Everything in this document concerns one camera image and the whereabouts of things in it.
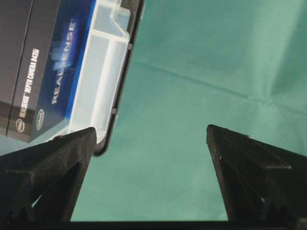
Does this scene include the blue liner in case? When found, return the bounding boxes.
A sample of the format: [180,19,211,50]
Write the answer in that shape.
[65,0,96,119]

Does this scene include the black RealSense box right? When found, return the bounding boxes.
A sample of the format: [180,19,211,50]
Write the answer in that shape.
[0,0,94,143]

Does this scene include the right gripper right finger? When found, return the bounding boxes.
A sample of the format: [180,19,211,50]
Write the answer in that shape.
[206,125,307,223]

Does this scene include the clear plastic storage case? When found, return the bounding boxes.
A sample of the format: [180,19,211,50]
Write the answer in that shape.
[45,0,146,157]

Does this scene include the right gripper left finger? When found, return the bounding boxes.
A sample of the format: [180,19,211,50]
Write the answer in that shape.
[0,127,96,223]

